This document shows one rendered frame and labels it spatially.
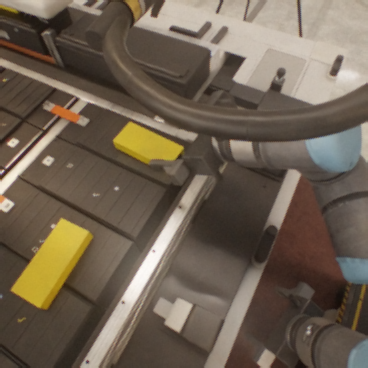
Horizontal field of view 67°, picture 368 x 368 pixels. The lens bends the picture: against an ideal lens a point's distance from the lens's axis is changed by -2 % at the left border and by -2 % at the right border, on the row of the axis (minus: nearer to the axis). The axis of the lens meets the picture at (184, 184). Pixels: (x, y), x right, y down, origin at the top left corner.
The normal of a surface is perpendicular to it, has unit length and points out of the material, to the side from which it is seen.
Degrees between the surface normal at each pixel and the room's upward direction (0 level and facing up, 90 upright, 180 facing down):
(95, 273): 0
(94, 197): 0
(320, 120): 35
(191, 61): 0
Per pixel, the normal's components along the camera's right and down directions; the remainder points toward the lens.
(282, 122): -0.24, 0.07
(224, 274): -0.02, -0.49
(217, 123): -0.34, 0.25
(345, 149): 0.63, 0.04
